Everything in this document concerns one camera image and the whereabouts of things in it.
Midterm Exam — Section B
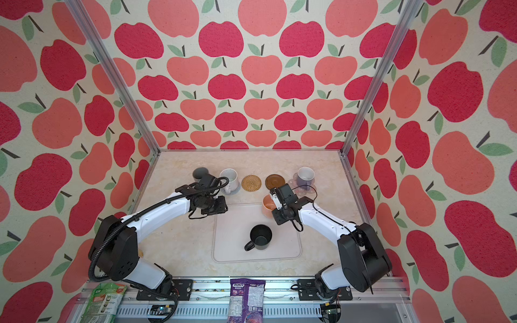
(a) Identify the grey mug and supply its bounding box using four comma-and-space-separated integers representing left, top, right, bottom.
192, 167, 209, 182

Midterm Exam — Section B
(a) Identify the aluminium corner frame post right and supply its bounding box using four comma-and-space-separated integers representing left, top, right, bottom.
340, 0, 424, 160

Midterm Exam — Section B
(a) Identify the round grey felt coaster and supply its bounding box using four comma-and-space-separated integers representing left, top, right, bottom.
225, 184, 242, 195

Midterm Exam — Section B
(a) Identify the translucent white tray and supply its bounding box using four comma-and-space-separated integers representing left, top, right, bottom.
212, 203, 302, 262

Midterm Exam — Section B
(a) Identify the round woven rattan coaster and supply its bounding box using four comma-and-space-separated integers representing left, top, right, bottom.
241, 174, 262, 192

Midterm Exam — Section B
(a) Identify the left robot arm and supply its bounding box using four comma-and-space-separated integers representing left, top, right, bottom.
88, 174, 230, 300

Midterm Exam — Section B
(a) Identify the aluminium corner frame post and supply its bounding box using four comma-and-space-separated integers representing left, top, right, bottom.
65, 0, 161, 156
340, 0, 424, 160

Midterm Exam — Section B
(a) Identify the purple snack bag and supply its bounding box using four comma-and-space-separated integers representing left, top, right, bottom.
227, 278, 266, 323

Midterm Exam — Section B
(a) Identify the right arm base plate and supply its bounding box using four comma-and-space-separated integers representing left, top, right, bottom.
291, 279, 353, 303

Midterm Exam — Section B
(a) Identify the round brown wooden coaster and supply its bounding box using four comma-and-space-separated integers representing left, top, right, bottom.
265, 174, 286, 191

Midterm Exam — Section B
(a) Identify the peach orange mug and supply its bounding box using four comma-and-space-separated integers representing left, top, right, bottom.
262, 195, 276, 219

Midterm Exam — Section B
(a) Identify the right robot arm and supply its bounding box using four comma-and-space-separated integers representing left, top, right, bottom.
270, 184, 393, 300

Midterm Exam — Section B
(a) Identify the green snack bag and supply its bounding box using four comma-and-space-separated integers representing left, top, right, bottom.
80, 283, 127, 323

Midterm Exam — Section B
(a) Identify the black mug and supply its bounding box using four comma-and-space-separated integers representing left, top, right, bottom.
244, 224, 273, 252

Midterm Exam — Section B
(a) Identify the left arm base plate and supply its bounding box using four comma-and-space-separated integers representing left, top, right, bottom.
136, 279, 194, 301

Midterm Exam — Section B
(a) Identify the white lilac handled mug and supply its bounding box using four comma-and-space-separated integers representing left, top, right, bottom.
296, 166, 315, 191

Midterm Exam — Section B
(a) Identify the aluminium corner frame post left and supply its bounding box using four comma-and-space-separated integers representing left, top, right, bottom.
65, 0, 161, 156

